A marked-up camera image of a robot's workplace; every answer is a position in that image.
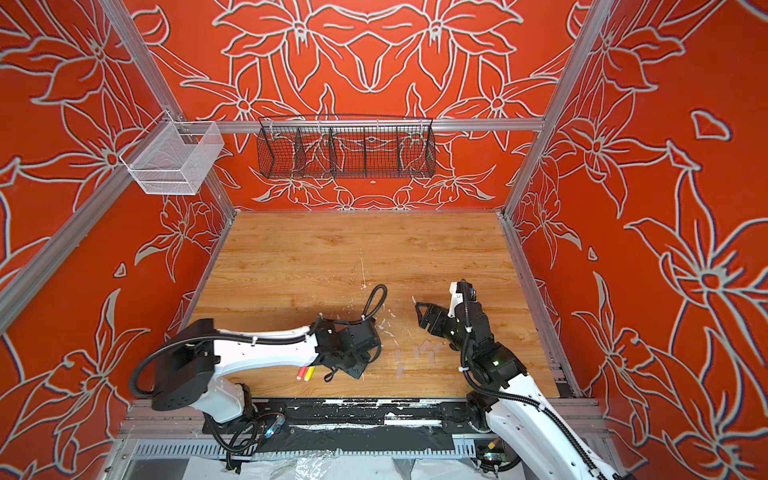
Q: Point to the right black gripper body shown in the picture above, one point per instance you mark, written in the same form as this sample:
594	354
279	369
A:
456	339

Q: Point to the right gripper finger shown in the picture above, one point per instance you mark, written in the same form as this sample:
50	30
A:
433	328
428	310

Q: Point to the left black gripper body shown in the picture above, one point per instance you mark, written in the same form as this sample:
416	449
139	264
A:
359	363

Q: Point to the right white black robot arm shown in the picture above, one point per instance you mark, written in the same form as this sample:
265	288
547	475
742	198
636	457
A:
504	399

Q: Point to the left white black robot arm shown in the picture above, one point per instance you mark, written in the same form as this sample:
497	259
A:
191	368

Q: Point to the yellow marker pen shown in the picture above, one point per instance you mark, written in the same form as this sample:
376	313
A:
309	373

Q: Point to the pink marker pen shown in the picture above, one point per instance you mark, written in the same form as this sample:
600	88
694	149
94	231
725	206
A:
302	373

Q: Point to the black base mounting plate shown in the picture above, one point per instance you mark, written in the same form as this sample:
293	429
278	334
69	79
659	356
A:
287	416

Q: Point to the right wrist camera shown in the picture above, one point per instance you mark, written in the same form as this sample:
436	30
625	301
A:
457	297

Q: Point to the black wire wall basket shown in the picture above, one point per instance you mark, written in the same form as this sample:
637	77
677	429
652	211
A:
356	147

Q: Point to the grey slotted cable duct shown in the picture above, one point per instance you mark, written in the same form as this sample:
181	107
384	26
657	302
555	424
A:
209	449

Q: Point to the white mesh wall basket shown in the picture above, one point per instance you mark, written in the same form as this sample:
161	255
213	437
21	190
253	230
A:
169	162

